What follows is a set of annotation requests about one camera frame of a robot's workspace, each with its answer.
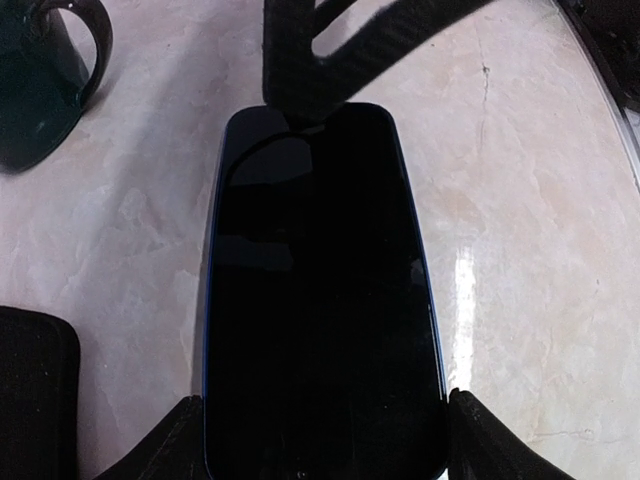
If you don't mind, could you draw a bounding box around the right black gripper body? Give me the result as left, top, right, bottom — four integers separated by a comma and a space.
559, 0, 639, 112

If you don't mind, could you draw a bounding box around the dark green mug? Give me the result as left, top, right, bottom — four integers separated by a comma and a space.
1, 1, 113, 175

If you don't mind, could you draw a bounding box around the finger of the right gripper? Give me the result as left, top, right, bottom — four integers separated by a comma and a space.
262, 0, 487, 123

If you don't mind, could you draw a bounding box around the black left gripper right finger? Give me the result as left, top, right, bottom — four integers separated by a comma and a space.
447, 389, 571, 480

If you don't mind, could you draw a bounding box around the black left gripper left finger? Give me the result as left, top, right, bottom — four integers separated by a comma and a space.
97, 395, 208, 480

